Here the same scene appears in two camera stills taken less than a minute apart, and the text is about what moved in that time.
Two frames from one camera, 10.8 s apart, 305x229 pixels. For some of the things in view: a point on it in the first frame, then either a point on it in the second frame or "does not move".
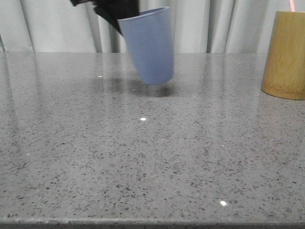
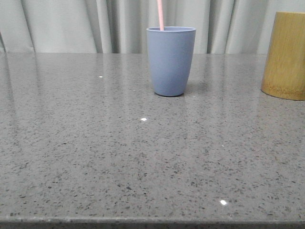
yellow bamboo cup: [284, 76] does not move
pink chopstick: [292, 5] → [160, 15]
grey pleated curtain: [198, 26] does not move
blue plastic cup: [149, 38] → [171, 51]
